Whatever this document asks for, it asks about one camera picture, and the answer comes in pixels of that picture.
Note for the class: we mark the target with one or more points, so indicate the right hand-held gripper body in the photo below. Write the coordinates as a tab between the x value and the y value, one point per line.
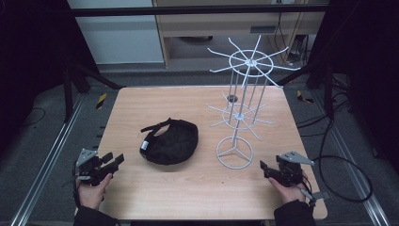
290	171

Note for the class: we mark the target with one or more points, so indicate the black metal stand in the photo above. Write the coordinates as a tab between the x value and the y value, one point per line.
328	94
68	94

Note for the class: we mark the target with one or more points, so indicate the person's left hand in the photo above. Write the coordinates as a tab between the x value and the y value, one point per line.
91	194

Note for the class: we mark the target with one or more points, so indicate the aluminium floor rail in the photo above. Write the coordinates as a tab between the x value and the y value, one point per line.
47	160
357	175

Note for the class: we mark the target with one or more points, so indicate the black horizontal bar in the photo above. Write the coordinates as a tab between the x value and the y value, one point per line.
188	10

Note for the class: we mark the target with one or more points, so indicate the yellow black striped tape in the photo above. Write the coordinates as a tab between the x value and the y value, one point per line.
101	100
303	97

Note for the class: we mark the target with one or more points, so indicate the light wooden desk frame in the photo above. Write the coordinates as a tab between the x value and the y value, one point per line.
219	24

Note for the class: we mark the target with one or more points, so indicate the black round table grommet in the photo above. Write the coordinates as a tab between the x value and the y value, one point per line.
232	98

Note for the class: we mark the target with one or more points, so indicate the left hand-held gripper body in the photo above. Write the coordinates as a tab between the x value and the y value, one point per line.
89	168

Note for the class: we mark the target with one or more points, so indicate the black cap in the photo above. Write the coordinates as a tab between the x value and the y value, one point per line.
175	146

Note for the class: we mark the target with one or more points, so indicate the person's right hand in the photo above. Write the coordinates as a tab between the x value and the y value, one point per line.
290	194

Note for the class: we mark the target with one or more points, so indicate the white cabinet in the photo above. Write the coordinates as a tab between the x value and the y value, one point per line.
119	37

